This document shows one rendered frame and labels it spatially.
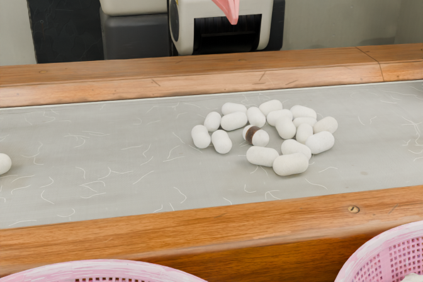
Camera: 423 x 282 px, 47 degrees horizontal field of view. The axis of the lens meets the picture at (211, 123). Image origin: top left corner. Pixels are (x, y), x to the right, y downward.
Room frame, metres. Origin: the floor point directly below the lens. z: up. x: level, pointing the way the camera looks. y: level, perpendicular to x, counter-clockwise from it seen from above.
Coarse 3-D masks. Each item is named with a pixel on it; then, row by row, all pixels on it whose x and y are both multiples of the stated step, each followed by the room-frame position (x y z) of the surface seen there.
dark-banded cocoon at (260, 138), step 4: (244, 128) 0.50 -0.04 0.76; (248, 128) 0.50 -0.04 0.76; (244, 132) 0.50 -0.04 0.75; (256, 132) 0.49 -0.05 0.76; (260, 132) 0.49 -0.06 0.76; (264, 132) 0.49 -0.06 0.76; (244, 136) 0.50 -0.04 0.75; (256, 136) 0.48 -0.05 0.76; (260, 136) 0.48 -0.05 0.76; (264, 136) 0.48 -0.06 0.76; (268, 136) 0.49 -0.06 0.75; (252, 140) 0.49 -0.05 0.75; (256, 140) 0.48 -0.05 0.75; (260, 140) 0.48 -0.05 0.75; (264, 140) 0.48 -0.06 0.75; (268, 140) 0.49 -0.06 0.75; (256, 144) 0.48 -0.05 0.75; (260, 144) 0.48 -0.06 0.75; (264, 144) 0.48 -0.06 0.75
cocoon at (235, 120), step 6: (228, 114) 0.54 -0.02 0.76; (234, 114) 0.54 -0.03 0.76; (240, 114) 0.54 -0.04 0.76; (222, 120) 0.53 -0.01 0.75; (228, 120) 0.53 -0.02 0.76; (234, 120) 0.53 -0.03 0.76; (240, 120) 0.53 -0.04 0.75; (246, 120) 0.54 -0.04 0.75; (222, 126) 0.53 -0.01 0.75; (228, 126) 0.52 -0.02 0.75; (234, 126) 0.53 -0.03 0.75; (240, 126) 0.53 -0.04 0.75
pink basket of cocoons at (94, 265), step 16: (32, 272) 0.26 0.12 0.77; (48, 272) 0.26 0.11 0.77; (64, 272) 0.26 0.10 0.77; (80, 272) 0.26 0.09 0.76; (96, 272) 0.26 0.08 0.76; (112, 272) 0.26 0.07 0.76; (128, 272) 0.26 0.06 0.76; (144, 272) 0.26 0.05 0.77; (160, 272) 0.26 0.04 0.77; (176, 272) 0.25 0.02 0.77
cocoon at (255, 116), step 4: (252, 108) 0.55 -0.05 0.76; (256, 108) 0.55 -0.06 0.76; (248, 112) 0.55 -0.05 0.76; (252, 112) 0.55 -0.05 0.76; (256, 112) 0.54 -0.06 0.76; (260, 112) 0.54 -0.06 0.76; (248, 116) 0.55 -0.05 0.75; (252, 116) 0.54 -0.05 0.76; (256, 116) 0.53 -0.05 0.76; (260, 116) 0.53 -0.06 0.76; (264, 116) 0.54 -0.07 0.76; (248, 120) 0.55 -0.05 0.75; (252, 120) 0.53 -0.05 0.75; (256, 120) 0.53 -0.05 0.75; (260, 120) 0.53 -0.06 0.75; (264, 120) 0.54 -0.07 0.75; (252, 124) 0.53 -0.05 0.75; (256, 124) 0.53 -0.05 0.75; (260, 124) 0.53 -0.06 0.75
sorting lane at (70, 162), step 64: (0, 128) 0.54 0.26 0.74; (64, 128) 0.54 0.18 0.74; (128, 128) 0.54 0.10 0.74; (192, 128) 0.54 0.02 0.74; (384, 128) 0.54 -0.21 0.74; (0, 192) 0.40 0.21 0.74; (64, 192) 0.40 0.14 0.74; (128, 192) 0.40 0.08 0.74; (192, 192) 0.40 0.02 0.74; (256, 192) 0.40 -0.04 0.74; (320, 192) 0.40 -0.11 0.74
